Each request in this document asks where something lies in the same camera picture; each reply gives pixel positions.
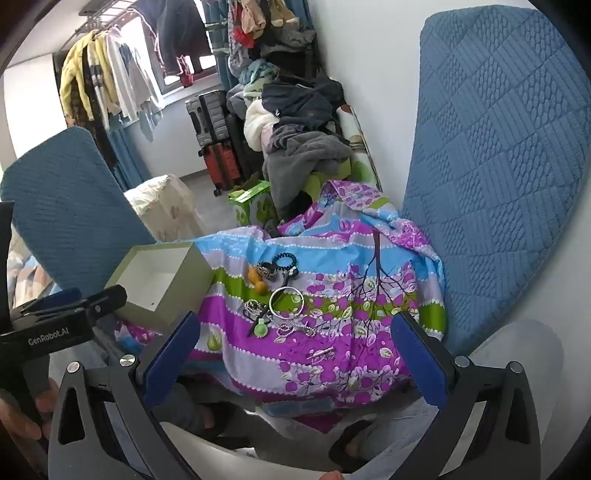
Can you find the white panel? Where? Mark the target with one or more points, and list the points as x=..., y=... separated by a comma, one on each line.
x=32, y=101

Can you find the bunch of hanging clothes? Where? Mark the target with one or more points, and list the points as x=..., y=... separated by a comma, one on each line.
x=268, y=23

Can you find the pale green box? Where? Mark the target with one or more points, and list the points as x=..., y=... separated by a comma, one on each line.
x=184, y=281

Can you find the large blue quilted cushion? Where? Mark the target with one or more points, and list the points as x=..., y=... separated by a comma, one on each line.
x=498, y=184

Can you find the navy jacket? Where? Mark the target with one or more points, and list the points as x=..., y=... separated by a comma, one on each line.
x=300, y=101

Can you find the black slipper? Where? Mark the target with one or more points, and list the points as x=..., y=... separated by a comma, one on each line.
x=351, y=443
x=226, y=422

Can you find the dark hanging garment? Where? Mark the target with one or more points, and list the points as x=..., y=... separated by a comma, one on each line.
x=175, y=32

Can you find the silver bangle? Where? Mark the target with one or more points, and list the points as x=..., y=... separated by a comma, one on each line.
x=281, y=314

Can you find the short blue curtain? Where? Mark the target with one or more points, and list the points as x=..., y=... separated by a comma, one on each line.
x=129, y=157

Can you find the metal clothes rack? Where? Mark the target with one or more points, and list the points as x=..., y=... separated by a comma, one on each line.
x=106, y=16

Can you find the grey hard suitcase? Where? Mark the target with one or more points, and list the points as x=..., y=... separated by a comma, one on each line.
x=205, y=115

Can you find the white fluffy garment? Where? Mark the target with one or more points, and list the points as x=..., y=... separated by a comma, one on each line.
x=256, y=124

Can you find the red cloth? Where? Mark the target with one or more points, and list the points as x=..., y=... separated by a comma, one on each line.
x=187, y=74

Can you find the yellow jacket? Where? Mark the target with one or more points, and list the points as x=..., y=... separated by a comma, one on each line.
x=74, y=69

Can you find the white shirt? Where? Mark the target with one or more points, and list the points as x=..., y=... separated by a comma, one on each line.
x=129, y=78

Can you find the long blue curtain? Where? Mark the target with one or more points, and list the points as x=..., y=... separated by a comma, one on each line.
x=221, y=46

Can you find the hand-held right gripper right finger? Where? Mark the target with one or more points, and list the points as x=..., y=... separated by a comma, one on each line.
x=420, y=364

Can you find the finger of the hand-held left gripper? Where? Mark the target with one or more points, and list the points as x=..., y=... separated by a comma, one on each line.
x=60, y=297
x=104, y=300

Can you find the person's left hand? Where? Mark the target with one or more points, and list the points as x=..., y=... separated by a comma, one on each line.
x=18, y=417

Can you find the green printed carton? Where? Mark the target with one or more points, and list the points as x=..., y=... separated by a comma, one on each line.
x=249, y=203

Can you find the grey fleece garment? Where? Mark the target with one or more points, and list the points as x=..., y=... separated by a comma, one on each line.
x=300, y=157

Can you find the orange hair clip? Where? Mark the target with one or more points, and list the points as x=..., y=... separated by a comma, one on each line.
x=261, y=287

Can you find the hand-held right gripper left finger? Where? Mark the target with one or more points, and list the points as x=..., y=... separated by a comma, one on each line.
x=173, y=344

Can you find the black suitcase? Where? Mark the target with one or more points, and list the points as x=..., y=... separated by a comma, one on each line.
x=242, y=147

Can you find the small blue quilted cushion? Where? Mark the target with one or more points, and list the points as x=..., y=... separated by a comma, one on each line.
x=69, y=207

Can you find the dark patterned scarf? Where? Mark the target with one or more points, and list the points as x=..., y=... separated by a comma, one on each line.
x=94, y=106

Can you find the cream quilted cover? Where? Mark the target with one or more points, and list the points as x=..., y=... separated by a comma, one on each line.
x=166, y=207

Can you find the red hard suitcase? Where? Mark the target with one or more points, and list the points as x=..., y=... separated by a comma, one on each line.
x=221, y=166

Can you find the slim metal hair pin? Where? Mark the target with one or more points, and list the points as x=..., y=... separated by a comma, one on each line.
x=323, y=353

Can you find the floral striped bedsheet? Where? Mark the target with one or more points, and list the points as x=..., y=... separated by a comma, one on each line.
x=351, y=323

